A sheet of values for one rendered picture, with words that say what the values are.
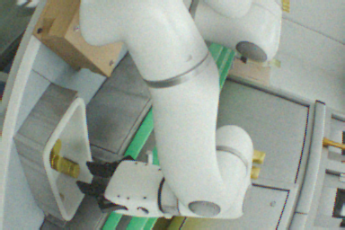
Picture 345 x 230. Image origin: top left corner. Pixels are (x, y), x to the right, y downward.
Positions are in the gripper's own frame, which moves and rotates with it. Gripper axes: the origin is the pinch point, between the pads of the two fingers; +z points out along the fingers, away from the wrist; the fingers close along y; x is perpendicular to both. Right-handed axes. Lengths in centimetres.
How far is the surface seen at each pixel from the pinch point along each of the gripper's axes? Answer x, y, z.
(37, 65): 21.9, 5.2, 8.3
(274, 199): -44, 34, -25
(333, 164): -53, 57, -46
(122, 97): -5.6, 29.9, 8.3
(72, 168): -4.2, 4.9, 9.4
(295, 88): -351, 503, 43
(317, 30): -283, 601, -13
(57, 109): 12.9, 3.6, 4.5
